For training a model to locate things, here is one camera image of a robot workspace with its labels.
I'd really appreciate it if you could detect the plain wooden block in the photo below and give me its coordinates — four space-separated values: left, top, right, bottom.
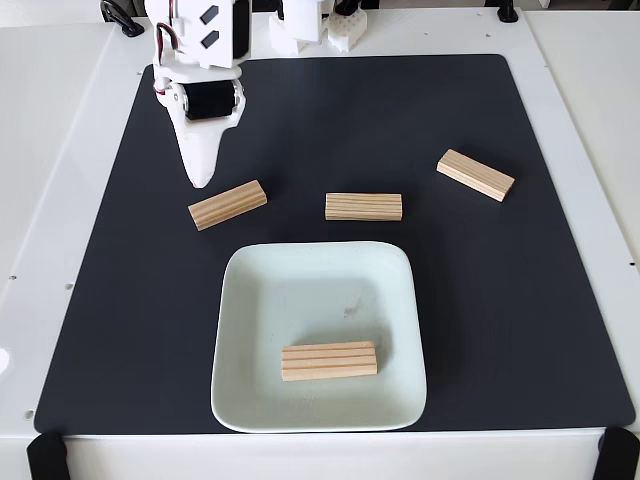
324 192 404 222
187 179 268 233
435 148 516 204

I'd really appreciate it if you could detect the grooved wooden block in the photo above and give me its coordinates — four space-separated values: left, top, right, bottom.
281 340 378 383

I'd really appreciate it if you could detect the pale green square plate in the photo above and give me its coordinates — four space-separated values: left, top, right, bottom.
209 241 429 434

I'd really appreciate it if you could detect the black rubber mat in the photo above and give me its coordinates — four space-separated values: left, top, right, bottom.
33 53 636 435

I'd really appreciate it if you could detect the red black white servo cable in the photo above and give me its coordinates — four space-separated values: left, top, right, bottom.
152 0 189 97

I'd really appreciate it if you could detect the black corner bracket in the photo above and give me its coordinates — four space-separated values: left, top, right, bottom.
25 432 69 480
594 427 640 480

